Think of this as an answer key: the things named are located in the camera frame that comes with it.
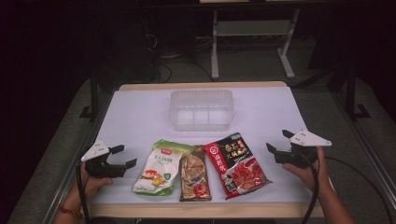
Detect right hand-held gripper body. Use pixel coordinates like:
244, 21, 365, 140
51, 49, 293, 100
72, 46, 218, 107
274, 129, 332, 170

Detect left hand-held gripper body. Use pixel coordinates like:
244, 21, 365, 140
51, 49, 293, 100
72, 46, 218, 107
80, 139, 128, 179

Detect green and white packet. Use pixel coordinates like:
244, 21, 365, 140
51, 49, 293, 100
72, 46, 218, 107
132, 138, 195, 197

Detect red and black packet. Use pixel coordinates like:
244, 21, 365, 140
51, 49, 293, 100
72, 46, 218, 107
203, 133, 273, 201

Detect brown packet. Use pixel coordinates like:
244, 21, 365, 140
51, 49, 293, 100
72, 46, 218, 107
178, 145, 213, 203

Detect clear plastic container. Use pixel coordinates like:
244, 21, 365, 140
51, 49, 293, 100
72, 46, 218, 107
169, 89, 235, 133

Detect person's left hand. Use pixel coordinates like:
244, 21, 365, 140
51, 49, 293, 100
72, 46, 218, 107
72, 161, 114, 201

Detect person's right hand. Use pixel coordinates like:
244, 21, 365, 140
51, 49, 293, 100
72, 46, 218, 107
282, 146, 331, 193

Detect white table sheet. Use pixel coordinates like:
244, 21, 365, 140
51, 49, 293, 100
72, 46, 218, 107
88, 86, 314, 205

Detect black metal stand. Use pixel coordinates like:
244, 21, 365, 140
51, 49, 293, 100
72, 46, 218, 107
78, 68, 101, 121
343, 63, 372, 121

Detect aluminium rail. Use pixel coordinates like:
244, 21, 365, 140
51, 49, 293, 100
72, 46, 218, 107
329, 90, 396, 204
41, 92, 110, 224

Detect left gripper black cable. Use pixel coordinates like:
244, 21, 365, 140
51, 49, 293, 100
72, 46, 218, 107
75, 161, 92, 224

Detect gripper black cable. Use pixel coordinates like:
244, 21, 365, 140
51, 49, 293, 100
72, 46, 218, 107
295, 151, 321, 224
75, 161, 92, 224

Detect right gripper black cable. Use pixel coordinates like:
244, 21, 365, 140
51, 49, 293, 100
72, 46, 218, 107
295, 151, 321, 224

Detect red string bracelet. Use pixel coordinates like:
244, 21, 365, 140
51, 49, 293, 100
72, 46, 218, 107
58, 204, 84, 219

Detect thin black cable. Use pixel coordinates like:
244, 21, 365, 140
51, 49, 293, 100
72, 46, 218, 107
324, 156, 394, 224

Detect black floor cables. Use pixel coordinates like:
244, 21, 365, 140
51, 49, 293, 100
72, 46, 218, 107
144, 31, 217, 84

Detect white metal table frame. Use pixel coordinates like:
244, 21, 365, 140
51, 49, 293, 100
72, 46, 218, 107
210, 8, 302, 80

